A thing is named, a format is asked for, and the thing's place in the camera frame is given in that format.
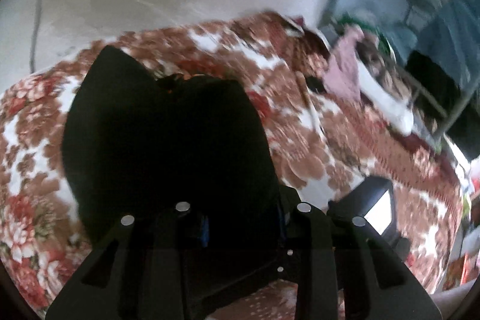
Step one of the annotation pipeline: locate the floral brown red blanket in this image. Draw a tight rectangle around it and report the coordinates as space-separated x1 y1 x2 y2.
1 12 461 318

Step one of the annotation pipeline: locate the black orange lettered jacket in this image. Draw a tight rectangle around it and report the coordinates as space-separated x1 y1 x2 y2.
62 46 281 296

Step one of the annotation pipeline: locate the white sock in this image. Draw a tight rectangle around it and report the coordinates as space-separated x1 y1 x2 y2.
357 60 414 136

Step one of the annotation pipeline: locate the black power cable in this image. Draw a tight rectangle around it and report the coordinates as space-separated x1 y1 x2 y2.
28 0 50 74

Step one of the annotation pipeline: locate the pink cloth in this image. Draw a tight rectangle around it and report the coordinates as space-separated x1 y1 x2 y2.
322 24 365 101

